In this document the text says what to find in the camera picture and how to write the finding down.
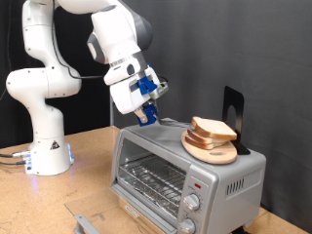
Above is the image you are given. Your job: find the glass oven door with handle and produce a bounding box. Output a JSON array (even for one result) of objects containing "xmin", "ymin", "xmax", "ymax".
[{"xmin": 63, "ymin": 186, "xmax": 178, "ymax": 234}]

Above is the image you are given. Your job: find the silver toaster oven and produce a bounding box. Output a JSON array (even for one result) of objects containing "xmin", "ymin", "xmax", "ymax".
[{"xmin": 110, "ymin": 117, "xmax": 267, "ymax": 234}]

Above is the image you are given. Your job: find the round wooden cutting board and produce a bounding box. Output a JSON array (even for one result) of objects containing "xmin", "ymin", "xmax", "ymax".
[{"xmin": 180, "ymin": 130, "xmax": 239, "ymax": 166}]

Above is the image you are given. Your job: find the base cable with metal connector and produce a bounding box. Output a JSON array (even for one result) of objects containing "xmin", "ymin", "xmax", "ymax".
[{"xmin": 0, "ymin": 149, "xmax": 32, "ymax": 160}]

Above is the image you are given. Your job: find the dark grey backdrop curtain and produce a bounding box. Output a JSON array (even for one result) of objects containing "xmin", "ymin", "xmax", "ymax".
[{"xmin": 113, "ymin": 0, "xmax": 312, "ymax": 233}]

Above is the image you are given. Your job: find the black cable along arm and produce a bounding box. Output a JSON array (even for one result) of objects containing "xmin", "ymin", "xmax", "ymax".
[{"xmin": 51, "ymin": 0, "xmax": 105, "ymax": 80}]

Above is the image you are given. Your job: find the thin black base cable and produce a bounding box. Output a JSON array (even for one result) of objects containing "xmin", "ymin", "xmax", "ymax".
[{"xmin": 0, "ymin": 159, "xmax": 27, "ymax": 167}]

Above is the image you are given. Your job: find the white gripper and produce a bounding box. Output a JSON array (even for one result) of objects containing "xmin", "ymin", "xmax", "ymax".
[{"xmin": 109, "ymin": 66, "xmax": 170, "ymax": 125}]

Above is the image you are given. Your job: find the black metal bookend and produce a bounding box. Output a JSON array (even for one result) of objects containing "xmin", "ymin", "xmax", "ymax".
[{"xmin": 221, "ymin": 85, "xmax": 252, "ymax": 156}]

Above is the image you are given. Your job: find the wire oven rack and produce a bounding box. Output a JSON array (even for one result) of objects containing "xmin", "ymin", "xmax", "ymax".
[{"xmin": 118, "ymin": 154, "xmax": 187, "ymax": 218}]

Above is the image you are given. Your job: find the silver oven knob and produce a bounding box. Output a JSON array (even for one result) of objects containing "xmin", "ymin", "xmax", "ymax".
[
  {"xmin": 177, "ymin": 217, "xmax": 197, "ymax": 234},
  {"xmin": 182, "ymin": 193, "xmax": 201, "ymax": 212}
]

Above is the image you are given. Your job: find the black backdrop curtain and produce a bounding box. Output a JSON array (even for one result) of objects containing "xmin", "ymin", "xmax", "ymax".
[{"xmin": 0, "ymin": 0, "xmax": 111, "ymax": 149}]

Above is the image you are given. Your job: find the spatula with blue grip block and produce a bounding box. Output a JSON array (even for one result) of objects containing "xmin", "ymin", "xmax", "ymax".
[{"xmin": 136, "ymin": 103, "xmax": 196, "ymax": 130}]

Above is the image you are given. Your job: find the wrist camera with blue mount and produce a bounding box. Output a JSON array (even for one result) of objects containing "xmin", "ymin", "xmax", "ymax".
[{"xmin": 136, "ymin": 61, "xmax": 170, "ymax": 100}]

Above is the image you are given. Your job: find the metal pole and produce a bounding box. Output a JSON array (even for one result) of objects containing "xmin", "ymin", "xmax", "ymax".
[{"xmin": 109, "ymin": 96, "xmax": 115, "ymax": 127}]

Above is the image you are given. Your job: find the white bread slice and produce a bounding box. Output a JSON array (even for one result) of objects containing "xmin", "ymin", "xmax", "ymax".
[
  {"xmin": 186, "ymin": 128, "xmax": 228, "ymax": 145},
  {"xmin": 190, "ymin": 116, "xmax": 238, "ymax": 141},
  {"xmin": 183, "ymin": 135, "xmax": 225, "ymax": 151}
]

